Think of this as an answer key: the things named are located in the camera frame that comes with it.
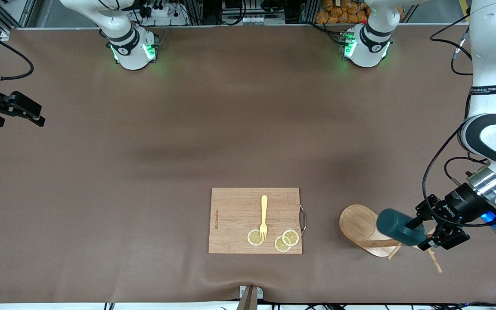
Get teal mug yellow inside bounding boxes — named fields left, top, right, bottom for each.
left=376, top=209, right=426, bottom=246

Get wooden mug tree rack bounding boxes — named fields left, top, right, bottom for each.
left=339, top=205, right=443, bottom=273

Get brown table mat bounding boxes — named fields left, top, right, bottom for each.
left=0, top=24, right=496, bottom=304

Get white power strip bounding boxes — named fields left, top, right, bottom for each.
left=138, top=4, right=188, bottom=26

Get yellow plastic fork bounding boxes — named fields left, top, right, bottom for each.
left=259, top=195, right=269, bottom=241

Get orange packaged snacks pile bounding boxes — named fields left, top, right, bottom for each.
left=316, top=0, right=404, bottom=24

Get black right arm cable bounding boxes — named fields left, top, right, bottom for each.
left=0, top=22, right=34, bottom=82

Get aluminium frame profile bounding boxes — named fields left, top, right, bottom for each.
left=0, top=0, right=37, bottom=33

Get wooden cutting board metal handle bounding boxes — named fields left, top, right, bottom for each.
left=208, top=187, right=307, bottom=254

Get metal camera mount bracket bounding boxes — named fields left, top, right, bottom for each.
left=236, top=285, right=264, bottom=310

